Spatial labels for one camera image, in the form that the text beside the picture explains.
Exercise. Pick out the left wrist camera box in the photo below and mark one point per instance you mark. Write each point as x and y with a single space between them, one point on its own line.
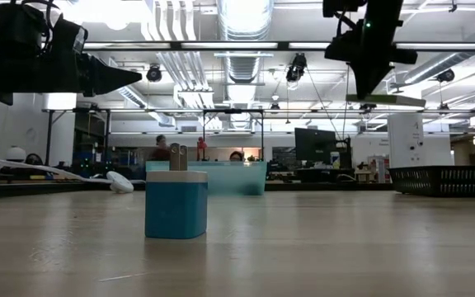
70 37

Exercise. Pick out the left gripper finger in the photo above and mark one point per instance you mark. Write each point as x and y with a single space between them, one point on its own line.
109 78

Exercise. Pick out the blue and white wall charger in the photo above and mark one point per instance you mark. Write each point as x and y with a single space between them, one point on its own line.
175 210

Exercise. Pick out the white square pillar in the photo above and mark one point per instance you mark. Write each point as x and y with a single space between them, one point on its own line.
406 140

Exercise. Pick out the black mesh basket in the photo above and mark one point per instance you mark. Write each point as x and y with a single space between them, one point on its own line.
439 181

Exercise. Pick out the teal translucent plastic bin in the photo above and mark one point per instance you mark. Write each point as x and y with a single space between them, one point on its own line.
237 177

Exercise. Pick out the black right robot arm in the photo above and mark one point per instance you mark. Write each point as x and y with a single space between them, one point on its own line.
386 10

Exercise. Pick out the white round puck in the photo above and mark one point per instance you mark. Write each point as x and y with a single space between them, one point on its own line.
120 181

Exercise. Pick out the black metal frame stand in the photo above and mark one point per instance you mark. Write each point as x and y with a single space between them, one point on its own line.
233 111

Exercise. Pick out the white sphere lamp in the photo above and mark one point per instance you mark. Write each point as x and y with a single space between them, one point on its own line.
15 153

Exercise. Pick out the black overhead camera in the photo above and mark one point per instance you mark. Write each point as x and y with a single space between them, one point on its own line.
296 68

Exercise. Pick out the dark computer monitor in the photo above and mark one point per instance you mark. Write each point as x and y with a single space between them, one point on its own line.
313 144

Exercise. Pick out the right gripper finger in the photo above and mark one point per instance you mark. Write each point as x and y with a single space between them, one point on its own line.
369 80

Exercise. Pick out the small red figure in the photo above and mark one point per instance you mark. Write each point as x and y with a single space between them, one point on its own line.
201 146

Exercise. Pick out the black table side rail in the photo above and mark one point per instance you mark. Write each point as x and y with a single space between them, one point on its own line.
56 189

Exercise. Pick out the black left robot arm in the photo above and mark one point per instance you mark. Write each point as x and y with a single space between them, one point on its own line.
15 20

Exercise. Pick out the black hanging spotlight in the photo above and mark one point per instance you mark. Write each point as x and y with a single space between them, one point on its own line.
445 75
153 73

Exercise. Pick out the black overhead frame beam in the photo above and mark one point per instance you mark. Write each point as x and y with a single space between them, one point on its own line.
175 45

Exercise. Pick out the silver ventilation duct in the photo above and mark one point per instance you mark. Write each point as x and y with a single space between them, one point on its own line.
243 33

